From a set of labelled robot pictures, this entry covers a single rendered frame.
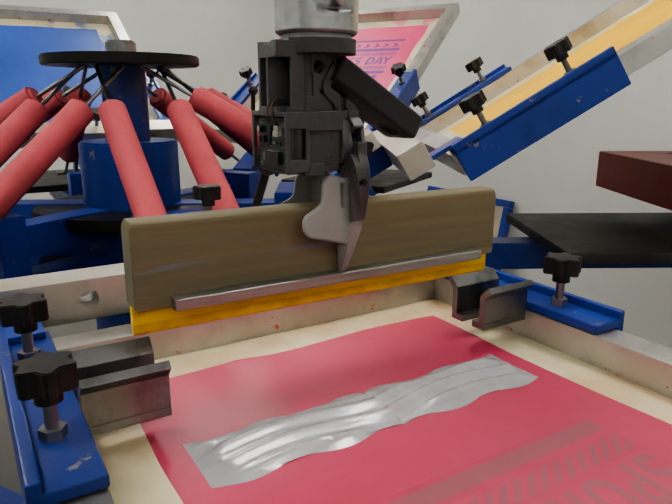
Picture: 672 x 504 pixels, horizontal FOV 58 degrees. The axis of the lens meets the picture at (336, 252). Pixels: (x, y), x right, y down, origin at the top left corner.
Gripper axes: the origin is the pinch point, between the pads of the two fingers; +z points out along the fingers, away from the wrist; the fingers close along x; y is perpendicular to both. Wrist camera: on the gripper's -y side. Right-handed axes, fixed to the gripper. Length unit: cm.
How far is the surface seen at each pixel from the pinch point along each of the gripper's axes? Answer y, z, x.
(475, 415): -7.0, 13.6, 13.5
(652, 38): -67, -24, -12
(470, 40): -200, -43, -194
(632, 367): -25.6, 11.9, 16.9
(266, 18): -189, -74, -412
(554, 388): -17.6, 13.6, 13.8
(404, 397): -2.5, 12.9, 8.5
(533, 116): -50, -12, -20
